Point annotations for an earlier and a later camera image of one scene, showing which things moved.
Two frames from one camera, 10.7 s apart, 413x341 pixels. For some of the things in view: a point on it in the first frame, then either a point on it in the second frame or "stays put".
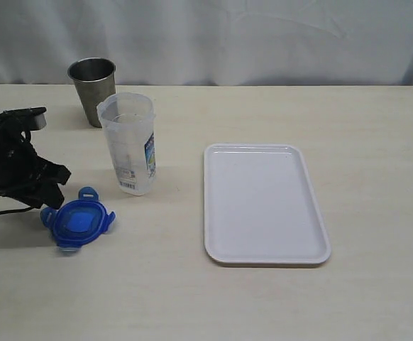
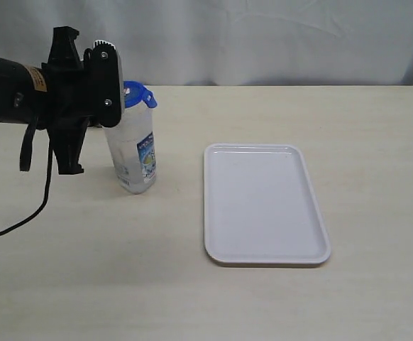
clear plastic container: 129,123 stays put
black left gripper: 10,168 to 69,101
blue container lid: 76,222 to 135,92
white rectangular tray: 259,206 stays put
